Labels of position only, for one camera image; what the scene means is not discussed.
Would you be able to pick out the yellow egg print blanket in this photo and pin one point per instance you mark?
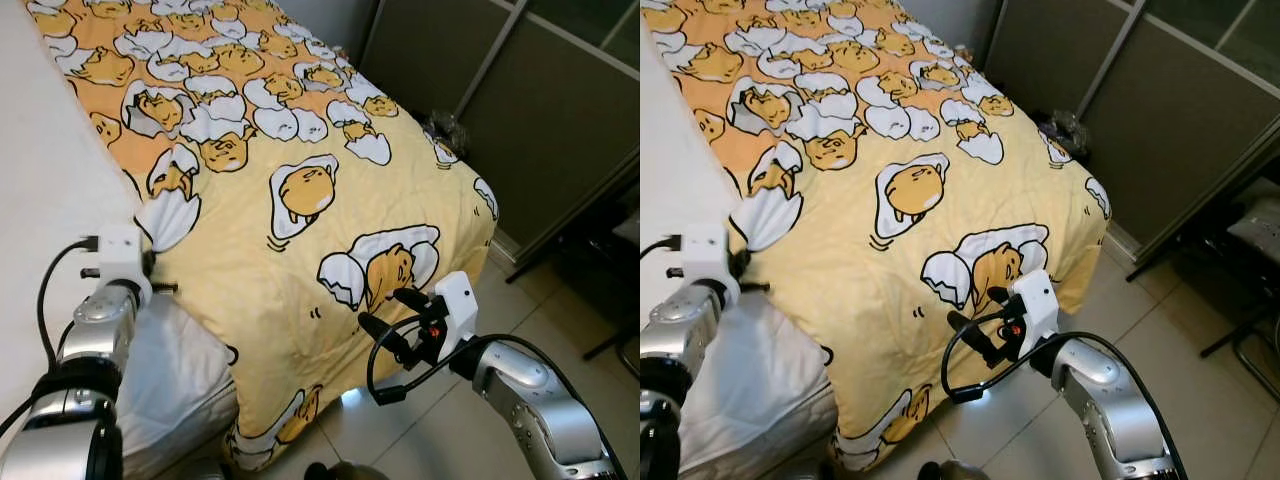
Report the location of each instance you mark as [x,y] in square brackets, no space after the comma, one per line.
[870,270]
[260,270]

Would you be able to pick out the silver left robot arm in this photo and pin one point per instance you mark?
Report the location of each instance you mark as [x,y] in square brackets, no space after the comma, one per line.
[90,340]
[670,335]

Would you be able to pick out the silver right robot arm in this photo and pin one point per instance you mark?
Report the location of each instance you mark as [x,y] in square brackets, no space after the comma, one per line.
[1110,390]
[530,390]

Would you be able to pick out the white mattress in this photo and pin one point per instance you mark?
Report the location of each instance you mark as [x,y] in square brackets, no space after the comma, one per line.
[50,160]
[760,390]

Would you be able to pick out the dark robot foot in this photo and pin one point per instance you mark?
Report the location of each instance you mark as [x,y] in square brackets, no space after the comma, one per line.
[345,471]
[958,471]

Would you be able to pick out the crumpled clear plastic bag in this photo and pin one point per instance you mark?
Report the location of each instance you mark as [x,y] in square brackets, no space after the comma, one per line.
[445,135]
[1065,132]

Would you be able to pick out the dark sliding door wardrobe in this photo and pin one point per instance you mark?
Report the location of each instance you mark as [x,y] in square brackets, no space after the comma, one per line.
[1170,120]
[540,130]

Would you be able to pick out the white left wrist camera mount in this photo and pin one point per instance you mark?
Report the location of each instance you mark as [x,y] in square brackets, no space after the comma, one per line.
[122,258]
[708,258]

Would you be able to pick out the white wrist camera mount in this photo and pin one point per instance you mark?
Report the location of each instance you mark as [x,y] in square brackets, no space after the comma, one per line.
[1036,305]
[458,310]
[122,258]
[708,258]

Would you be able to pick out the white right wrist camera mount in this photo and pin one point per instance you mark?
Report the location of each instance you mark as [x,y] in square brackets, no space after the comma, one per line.
[1036,305]
[458,310]

